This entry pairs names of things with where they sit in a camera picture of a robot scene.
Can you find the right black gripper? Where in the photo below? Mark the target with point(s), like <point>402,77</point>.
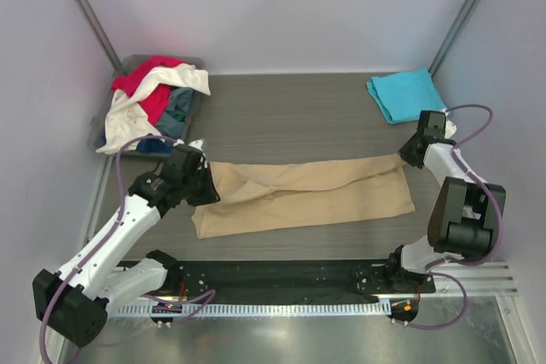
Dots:
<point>405,153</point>

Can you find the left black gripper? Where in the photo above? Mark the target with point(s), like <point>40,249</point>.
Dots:
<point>211,194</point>

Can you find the beige t shirt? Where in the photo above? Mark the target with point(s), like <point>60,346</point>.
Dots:
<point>257,198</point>

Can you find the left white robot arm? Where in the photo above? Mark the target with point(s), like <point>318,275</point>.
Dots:
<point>78,297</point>

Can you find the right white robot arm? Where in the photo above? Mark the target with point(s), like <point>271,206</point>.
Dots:
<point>465,226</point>

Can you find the folded cyan t shirt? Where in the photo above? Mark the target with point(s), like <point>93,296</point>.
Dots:
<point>403,95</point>

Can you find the dark blue t shirt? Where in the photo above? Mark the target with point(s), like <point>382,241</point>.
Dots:
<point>153,146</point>

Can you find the grey blue t shirt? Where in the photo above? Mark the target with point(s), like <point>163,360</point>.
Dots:
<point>180,101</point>

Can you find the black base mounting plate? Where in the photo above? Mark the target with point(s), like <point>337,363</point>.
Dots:
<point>259,279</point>

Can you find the red t shirt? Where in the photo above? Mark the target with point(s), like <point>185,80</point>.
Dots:
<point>156,95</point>

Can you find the cream white t shirt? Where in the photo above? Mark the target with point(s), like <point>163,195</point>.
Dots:
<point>125,121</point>

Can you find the grey plastic bin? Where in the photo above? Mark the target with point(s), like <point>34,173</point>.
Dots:
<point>96,137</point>

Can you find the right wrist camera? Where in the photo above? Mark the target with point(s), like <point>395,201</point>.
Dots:
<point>432,125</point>

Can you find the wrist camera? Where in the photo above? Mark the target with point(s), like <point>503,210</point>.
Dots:
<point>432,125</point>
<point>182,164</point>

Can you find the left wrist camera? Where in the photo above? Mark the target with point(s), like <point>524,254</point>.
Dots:
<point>182,164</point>

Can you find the aluminium front rail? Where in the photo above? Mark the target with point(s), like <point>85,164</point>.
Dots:
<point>488,279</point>

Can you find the slotted cable duct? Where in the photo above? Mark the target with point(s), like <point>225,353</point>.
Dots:
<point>143,308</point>

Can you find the right aluminium frame post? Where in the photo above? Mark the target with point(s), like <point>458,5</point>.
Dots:
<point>462,17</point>

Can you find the aluminium frame post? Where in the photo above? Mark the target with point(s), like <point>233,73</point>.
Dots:
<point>99,33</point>
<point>462,17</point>

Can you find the left aluminium frame post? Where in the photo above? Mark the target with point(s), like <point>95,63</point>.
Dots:
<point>99,33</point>

